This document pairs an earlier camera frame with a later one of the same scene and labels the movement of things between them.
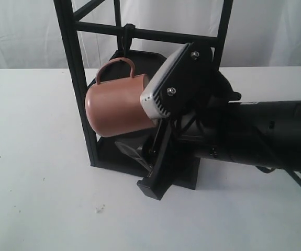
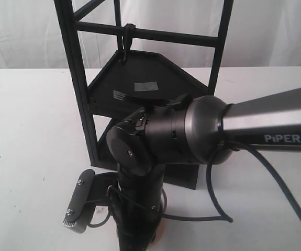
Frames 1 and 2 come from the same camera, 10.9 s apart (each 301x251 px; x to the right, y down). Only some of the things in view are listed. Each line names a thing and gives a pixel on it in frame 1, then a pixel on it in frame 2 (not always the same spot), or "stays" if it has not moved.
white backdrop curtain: (21, 34) stays
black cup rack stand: (186, 172) stays
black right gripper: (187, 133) → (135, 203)
